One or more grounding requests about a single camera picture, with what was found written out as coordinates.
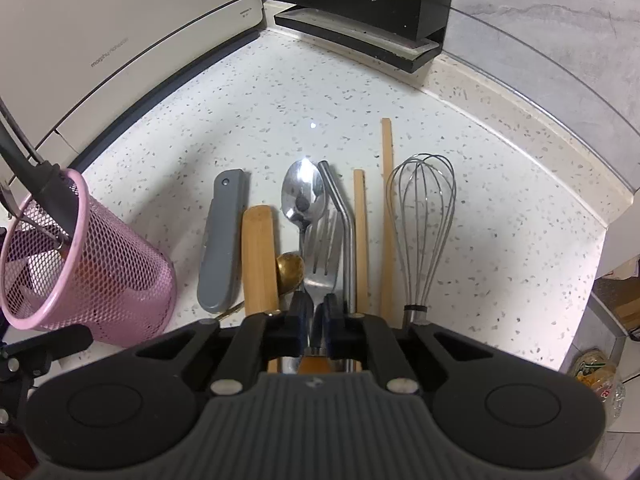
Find white sink cabinet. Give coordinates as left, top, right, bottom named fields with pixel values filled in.
left=595, top=200, right=640, bottom=281

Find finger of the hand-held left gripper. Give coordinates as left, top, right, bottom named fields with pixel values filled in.
left=0, top=324, right=94, bottom=378

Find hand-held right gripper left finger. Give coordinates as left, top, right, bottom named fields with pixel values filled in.
left=135, top=290, right=315, bottom=396

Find bent metal straw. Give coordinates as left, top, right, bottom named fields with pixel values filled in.
left=317, top=161, right=361, bottom=373

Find steel fork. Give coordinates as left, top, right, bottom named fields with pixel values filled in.
left=301, top=207, right=343, bottom=361

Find grey peeler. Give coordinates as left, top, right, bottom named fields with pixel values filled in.
left=197, top=170, right=249, bottom=313

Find dark grey handled utensil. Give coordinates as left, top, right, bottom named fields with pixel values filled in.
left=0, top=95, right=83, bottom=241

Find bamboo spatula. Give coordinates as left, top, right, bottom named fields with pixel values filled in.
left=242, top=206, right=281, bottom=373

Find clear bag of yellow food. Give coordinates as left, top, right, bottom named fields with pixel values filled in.
left=570, top=347, right=626, bottom=423

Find small gold spoon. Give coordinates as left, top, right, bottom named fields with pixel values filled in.
left=215, top=253, right=306, bottom=318

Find bamboo chopstick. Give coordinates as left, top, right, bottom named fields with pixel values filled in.
left=380, top=118, right=401, bottom=328
left=353, top=170, right=371, bottom=315

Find steel wire whisk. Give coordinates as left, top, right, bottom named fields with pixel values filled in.
left=386, top=155, right=457, bottom=328

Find pink mesh utensil holder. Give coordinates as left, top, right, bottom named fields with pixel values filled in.
left=0, top=169, right=177, bottom=347

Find steel spoon with wooden handle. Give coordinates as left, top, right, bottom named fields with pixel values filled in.
left=281, top=159, right=333, bottom=375

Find white knife steriliser appliance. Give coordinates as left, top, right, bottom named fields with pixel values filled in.
left=0, top=0, right=266, bottom=186

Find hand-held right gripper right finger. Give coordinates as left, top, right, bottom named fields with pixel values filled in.
left=322, top=292, right=493, bottom=396

